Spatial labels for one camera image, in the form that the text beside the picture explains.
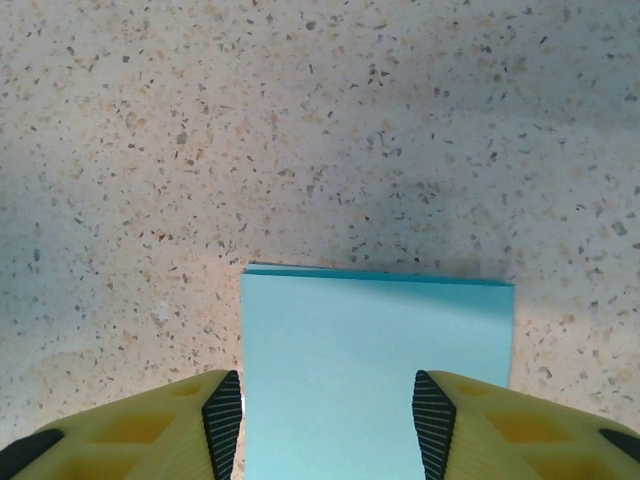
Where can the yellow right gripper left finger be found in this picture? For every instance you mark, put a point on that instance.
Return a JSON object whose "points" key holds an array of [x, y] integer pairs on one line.
{"points": [[125, 440]]}

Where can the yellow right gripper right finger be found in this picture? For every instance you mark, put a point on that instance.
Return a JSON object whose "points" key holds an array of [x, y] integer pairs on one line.
{"points": [[525, 440]]}

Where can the light blue cloth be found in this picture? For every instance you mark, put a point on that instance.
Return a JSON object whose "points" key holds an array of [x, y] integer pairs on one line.
{"points": [[350, 375]]}

